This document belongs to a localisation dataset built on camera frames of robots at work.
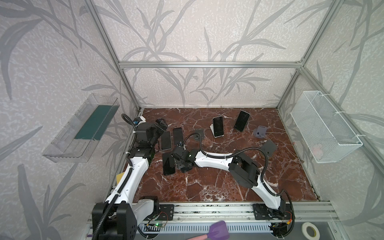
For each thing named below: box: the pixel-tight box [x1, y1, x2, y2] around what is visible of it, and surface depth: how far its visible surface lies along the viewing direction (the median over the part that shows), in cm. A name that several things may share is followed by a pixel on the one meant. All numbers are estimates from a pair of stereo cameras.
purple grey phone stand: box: [253, 125, 268, 138], surface depth 104 cm
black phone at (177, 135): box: [173, 127, 184, 146], surface depth 107 cm
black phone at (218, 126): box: [212, 116, 224, 138], surface depth 101 cm
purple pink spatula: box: [186, 221, 230, 240], surface depth 69 cm
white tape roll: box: [301, 222, 320, 240], surface depth 70 cm
